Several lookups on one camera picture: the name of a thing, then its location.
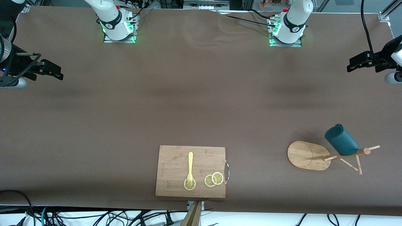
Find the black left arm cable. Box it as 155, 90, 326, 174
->
361, 0, 376, 57

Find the bamboo cutting board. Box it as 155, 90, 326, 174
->
155, 145, 230, 199

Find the teal cup with yellow inside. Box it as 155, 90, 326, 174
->
324, 123, 359, 156

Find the black base cable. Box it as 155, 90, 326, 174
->
220, 13, 277, 29

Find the wooden cup rack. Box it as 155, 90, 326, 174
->
287, 141, 381, 175

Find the white power strip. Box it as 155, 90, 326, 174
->
184, 0, 230, 10

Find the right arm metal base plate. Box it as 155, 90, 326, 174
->
104, 14, 138, 44

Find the brown table cover cloth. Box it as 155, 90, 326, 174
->
0, 6, 402, 216

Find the yellow plastic fork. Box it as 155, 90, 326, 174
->
187, 152, 194, 187

